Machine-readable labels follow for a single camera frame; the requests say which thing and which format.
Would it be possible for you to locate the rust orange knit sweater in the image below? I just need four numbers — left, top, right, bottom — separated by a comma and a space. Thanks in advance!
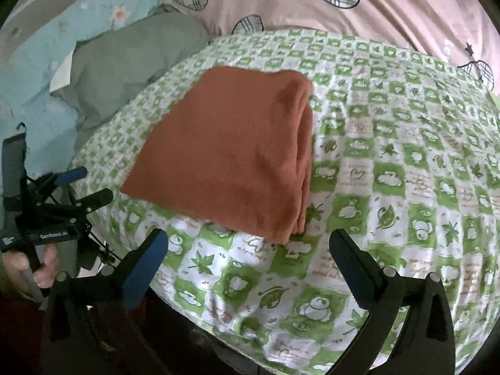
121, 66, 313, 244

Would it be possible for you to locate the person's left hand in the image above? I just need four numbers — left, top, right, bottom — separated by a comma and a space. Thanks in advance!
0, 243, 59, 294

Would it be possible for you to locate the light blue floral bedsheet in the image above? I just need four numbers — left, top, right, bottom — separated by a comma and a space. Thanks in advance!
1, 0, 159, 177

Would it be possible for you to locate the sage green pillow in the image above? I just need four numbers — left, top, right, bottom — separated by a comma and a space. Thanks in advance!
49, 11, 209, 151

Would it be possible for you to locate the green white checkered quilt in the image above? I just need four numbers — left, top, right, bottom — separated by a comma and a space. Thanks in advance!
72, 30, 499, 374

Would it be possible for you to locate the pink heart pattern duvet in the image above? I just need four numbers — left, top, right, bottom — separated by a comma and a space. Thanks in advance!
163, 0, 499, 92

